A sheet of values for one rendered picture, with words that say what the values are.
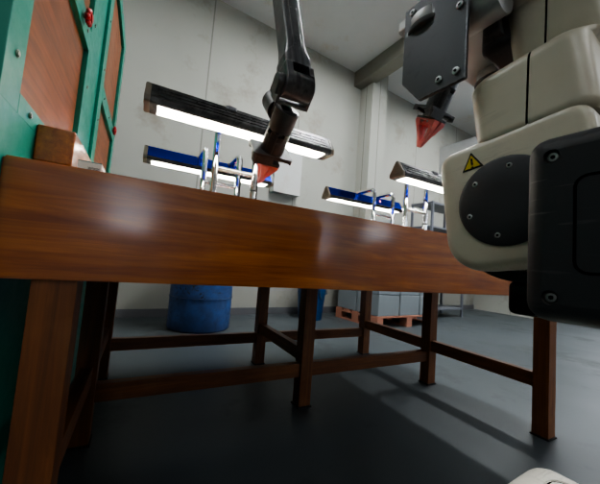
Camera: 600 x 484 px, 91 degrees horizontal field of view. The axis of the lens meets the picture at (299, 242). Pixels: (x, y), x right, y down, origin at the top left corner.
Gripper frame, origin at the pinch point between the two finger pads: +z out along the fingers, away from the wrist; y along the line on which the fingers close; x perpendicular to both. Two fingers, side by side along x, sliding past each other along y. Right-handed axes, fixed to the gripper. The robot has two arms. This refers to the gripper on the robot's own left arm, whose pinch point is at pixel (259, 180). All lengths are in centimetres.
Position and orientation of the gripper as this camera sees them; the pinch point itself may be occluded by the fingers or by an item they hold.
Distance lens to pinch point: 80.9
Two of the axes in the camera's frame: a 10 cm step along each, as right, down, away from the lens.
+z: -4.1, 6.8, 6.1
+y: -8.7, -1.0, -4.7
